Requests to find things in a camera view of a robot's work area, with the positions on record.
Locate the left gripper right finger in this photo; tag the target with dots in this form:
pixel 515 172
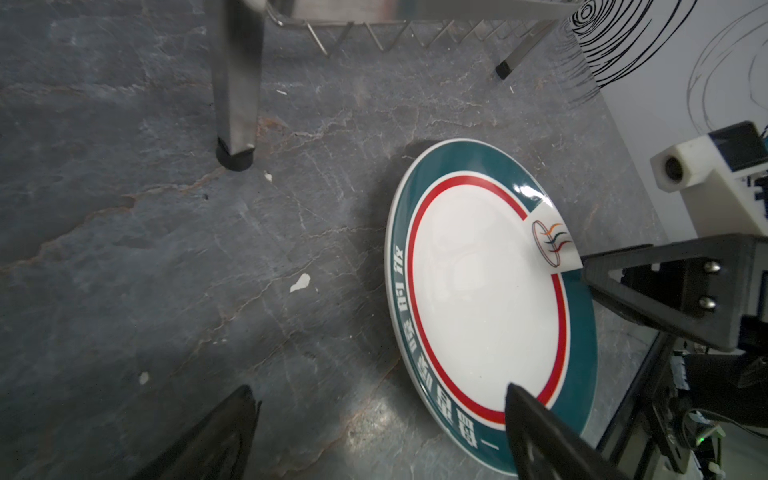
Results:
pixel 544 447

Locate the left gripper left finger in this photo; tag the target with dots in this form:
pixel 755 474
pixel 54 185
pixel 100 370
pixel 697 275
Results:
pixel 217 447

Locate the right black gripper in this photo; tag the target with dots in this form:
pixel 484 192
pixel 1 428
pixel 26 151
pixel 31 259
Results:
pixel 712 291

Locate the green rimmed white plate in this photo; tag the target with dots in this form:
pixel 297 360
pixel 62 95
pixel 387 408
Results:
pixel 484 287

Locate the steel two-tier dish rack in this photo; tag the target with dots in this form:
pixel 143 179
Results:
pixel 236 32

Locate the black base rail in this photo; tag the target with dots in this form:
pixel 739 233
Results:
pixel 639 434

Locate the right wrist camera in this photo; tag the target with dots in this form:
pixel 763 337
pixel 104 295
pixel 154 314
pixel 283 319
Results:
pixel 722 179

